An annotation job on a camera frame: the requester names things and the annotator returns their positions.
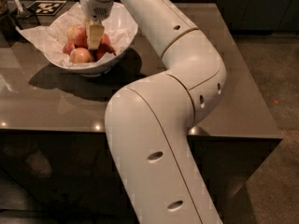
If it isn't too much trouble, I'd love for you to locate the dark container with white utensil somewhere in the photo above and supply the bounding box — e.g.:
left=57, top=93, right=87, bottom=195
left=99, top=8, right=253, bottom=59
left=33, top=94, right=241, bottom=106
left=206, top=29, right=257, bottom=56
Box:
left=11, top=0, right=40, bottom=30

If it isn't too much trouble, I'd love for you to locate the black fiducial marker card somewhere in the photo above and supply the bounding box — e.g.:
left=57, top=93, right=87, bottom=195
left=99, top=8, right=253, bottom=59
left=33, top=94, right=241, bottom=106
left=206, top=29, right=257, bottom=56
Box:
left=27, top=0, right=66, bottom=16

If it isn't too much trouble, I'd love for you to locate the white bowl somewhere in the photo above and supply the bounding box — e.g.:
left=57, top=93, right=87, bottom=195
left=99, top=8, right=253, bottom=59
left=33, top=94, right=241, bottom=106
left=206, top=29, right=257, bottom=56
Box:
left=45, top=1, right=139, bottom=78

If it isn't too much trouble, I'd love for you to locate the white crumpled paper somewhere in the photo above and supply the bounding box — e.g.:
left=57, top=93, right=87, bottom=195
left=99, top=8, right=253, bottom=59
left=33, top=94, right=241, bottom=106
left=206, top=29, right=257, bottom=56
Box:
left=15, top=3, right=138, bottom=70

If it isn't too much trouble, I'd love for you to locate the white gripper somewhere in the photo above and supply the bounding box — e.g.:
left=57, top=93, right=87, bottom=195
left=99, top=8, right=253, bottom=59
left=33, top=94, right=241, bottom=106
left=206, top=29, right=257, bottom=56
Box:
left=79, top=0, right=114, bottom=50

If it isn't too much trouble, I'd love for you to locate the red apple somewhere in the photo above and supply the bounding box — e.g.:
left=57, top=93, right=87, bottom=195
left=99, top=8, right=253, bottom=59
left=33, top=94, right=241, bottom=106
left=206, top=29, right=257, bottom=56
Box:
left=66, top=24, right=88, bottom=48
left=70, top=48, right=93, bottom=63
left=63, top=41, right=75, bottom=55
left=93, top=34, right=116, bottom=62

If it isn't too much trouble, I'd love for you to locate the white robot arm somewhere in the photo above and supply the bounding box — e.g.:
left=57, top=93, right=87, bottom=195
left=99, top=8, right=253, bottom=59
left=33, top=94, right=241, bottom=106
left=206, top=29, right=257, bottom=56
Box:
left=80, top=0, right=226, bottom=224

